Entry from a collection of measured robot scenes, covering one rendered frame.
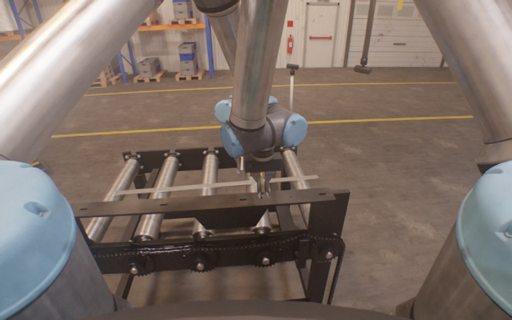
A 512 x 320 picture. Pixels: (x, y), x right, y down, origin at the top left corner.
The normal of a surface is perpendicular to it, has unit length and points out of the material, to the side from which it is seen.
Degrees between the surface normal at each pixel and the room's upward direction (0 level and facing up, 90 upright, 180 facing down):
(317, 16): 90
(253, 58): 103
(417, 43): 90
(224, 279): 0
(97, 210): 0
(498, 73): 85
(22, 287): 86
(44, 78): 65
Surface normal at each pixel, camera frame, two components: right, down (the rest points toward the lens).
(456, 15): -0.86, 0.29
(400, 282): -0.01, -0.87
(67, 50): 0.74, -0.13
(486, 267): -0.99, 0.01
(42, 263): 0.98, 0.01
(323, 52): 0.09, 0.49
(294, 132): 0.60, 0.39
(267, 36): 0.24, 0.70
